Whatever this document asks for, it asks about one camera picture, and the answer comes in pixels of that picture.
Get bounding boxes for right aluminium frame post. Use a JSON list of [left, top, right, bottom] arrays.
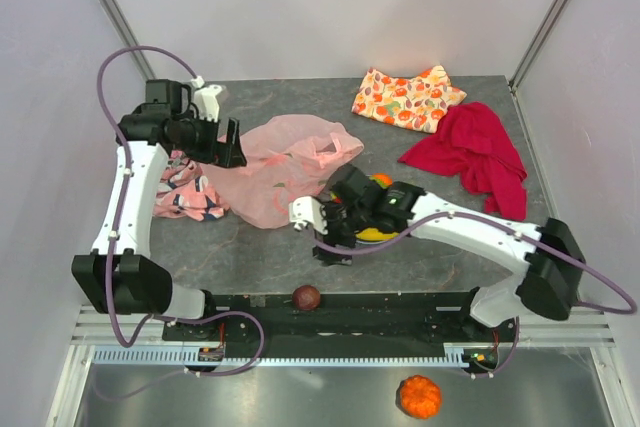
[[508, 0, 571, 94]]

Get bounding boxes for orange fake orange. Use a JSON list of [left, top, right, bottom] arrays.
[[371, 173, 393, 188]]

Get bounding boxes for aluminium frame post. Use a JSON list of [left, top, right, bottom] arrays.
[[68, 0, 169, 98], [508, 0, 571, 94]]

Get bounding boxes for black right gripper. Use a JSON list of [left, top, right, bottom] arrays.
[[312, 198, 370, 267]]

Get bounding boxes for pink translucent plastic bag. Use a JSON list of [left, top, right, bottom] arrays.
[[202, 114, 364, 229]]

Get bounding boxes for left aluminium frame post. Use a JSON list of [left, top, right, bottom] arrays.
[[68, 0, 169, 98]]

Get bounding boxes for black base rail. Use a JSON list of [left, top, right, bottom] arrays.
[[162, 291, 521, 348]]

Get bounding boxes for pink navy patterned cloth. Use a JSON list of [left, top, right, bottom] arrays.
[[153, 150, 227, 222]]

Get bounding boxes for red cloth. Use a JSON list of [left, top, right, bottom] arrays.
[[398, 102, 527, 221]]

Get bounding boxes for yellow floral cloth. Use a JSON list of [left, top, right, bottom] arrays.
[[351, 65, 467, 134]]

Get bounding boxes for dark purple fake fruit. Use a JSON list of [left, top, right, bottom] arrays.
[[292, 285, 321, 311]]

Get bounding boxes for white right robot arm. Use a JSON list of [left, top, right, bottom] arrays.
[[289, 164, 585, 341]]

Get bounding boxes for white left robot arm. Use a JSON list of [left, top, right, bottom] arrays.
[[71, 78, 247, 340]]

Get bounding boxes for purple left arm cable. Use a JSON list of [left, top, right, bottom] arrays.
[[89, 45, 266, 401]]

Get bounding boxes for yellow fake mango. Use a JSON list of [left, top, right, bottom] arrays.
[[356, 227, 398, 243]]

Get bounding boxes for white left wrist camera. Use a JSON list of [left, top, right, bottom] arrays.
[[189, 76, 229, 122]]

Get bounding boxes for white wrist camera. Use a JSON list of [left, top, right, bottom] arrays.
[[189, 76, 229, 122], [288, 196, 328, 235]]

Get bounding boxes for orange fake pumpkin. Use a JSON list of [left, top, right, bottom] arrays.
[[397, 375, 442, 420]]

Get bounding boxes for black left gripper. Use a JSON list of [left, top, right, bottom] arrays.
[[173, 110, 246, 169]]

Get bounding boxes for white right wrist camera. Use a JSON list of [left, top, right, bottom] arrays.
[[288, 196, 328, 235]]

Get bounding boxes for white slotted cable duct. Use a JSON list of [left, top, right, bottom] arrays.
[[92, 345, 470, 368]]

